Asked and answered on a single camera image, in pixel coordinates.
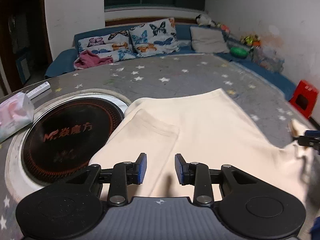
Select grey star tablecloth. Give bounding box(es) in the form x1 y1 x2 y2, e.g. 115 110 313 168
1 54 314 239

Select white remote control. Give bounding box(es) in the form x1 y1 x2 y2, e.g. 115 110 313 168
26 81 50 100

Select left butterfly pillow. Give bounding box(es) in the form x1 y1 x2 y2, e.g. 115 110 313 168
78 30 136 62

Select panda plush toy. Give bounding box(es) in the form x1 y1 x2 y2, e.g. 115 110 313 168
195 14 215 28

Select right butterfly pillow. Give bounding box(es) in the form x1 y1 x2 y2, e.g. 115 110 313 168
129 17 180 57

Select pink tissue pack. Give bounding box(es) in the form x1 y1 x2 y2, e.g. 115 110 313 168
0 92 35 142

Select blue corner sofa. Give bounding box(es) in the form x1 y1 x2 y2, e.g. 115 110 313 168
45 18 296 100

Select orange yellow plush toys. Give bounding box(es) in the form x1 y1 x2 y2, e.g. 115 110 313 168
240 34 261 47

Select beige plain cushion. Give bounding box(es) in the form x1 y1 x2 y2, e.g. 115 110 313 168
190 27 229 54

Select cream garment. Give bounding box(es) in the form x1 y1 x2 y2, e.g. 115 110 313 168
90 89 313 202

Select green round bowl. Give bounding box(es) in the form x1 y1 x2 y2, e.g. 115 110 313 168
229 47 248 59

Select pink crumpled cloth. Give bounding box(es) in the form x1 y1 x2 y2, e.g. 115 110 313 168
74 50 113 70

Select butterfly pillow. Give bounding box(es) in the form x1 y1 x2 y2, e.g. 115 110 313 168
78 30 136 62
129 17 180 57

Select red plastic stool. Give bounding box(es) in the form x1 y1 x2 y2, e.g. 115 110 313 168
289 80 319 119

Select black induction cooktop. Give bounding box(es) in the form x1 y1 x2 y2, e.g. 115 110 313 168
21 97 124 185

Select clear plastic toy box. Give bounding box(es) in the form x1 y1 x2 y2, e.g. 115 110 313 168
252 47 285 73

